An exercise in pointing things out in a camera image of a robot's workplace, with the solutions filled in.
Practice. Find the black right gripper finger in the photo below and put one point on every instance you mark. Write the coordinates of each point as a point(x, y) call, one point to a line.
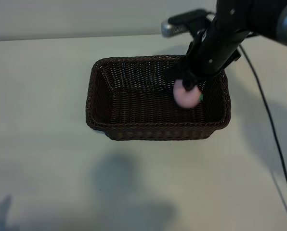
point(174, 71)
point(190, 84)

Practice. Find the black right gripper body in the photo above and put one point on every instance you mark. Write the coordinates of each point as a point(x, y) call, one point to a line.
point(218, 41)

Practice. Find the pink peach with green stem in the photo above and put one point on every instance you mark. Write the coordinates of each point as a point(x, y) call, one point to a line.
point(186, 98)

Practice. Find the dark brown wicker basket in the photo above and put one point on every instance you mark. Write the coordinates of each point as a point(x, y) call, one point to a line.
point(146, 113)

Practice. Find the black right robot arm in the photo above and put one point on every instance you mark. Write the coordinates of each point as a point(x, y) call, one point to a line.
point(268, 16)

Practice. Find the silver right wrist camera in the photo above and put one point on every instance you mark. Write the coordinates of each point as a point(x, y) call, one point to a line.
point(172, 27)

